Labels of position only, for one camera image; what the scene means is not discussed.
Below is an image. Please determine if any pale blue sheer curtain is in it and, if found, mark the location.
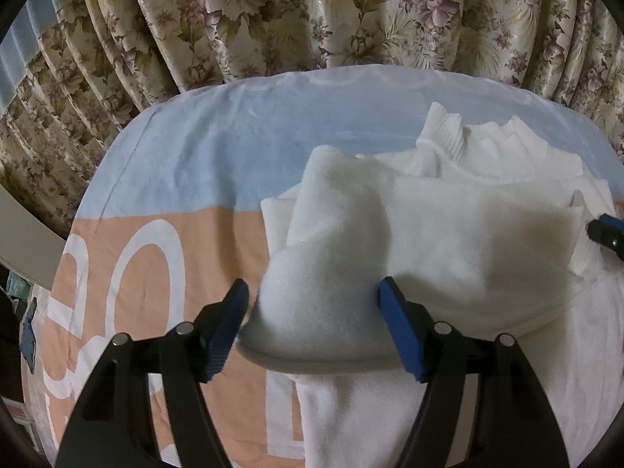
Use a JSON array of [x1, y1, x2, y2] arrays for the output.
[[0, 0, 96, 108]]

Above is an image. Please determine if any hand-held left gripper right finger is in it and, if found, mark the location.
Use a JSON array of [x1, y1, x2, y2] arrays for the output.
[[378, 276, 570, 468]]

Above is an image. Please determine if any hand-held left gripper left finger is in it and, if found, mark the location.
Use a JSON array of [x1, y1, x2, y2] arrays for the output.
[[55, 279, 250, 468]]

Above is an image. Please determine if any blue and peach printed blanket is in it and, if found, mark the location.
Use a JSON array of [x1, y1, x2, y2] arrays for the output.
[[19, 67, 624, 468]]

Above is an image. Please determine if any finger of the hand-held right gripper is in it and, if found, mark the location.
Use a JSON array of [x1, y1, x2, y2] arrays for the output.
[[586, 212, 624, 261]]

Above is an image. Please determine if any white knit sweater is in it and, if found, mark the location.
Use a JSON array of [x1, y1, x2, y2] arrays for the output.
[[235, 102, 624, 468]]

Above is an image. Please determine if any floral curtain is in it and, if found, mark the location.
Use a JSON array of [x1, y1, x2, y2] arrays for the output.
[[0, 0, 624, 237]]

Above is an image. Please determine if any pale flat board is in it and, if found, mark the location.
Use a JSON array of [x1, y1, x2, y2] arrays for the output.
[[0, 189, 67, 294]]

